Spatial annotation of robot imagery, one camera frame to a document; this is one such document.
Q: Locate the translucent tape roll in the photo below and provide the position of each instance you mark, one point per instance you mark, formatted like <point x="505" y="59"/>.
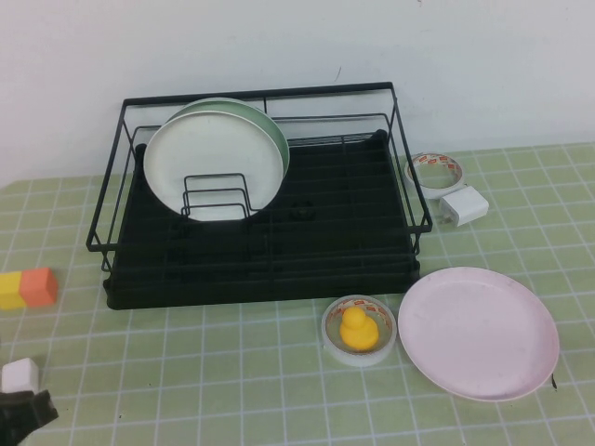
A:
<point x="358" y="360"/>

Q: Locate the pink round plate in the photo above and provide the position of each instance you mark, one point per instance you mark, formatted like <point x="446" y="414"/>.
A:
<point x="479" y="334"/>

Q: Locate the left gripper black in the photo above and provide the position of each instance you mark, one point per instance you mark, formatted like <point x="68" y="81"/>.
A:
<point x="21" y="413"/>

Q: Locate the white round plate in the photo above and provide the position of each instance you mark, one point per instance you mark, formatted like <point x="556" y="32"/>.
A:
<point x="209" y="148"/>

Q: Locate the white cube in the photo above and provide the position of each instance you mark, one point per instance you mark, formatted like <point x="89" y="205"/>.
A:
<point x="18" y="374"/>

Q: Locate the yellow cube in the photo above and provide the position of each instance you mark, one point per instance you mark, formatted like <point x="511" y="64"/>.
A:
<point x="10" y="292"/>

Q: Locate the yellow rubber duck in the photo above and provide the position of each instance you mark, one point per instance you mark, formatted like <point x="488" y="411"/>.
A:
<point x="358" y="334"/>

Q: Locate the white power adapter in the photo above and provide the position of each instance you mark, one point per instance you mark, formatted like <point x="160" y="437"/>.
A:
<point x="465" y="204"/>

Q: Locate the black drip tray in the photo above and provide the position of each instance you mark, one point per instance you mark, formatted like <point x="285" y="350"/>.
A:
<point x="232" y="292"/>

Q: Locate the green checked tablecloth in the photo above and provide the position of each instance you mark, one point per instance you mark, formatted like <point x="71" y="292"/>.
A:
<point x="232" y="395"/>

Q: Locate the white tape roll orange print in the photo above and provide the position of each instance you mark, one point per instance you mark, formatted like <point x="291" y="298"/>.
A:
<point x="434" y="192"/>

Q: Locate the orange cube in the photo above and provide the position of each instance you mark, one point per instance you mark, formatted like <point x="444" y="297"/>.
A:
<point x="37" y="288"/>

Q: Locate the green round plate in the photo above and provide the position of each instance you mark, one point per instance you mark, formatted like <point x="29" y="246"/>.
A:
<point x="279" y="139"/>

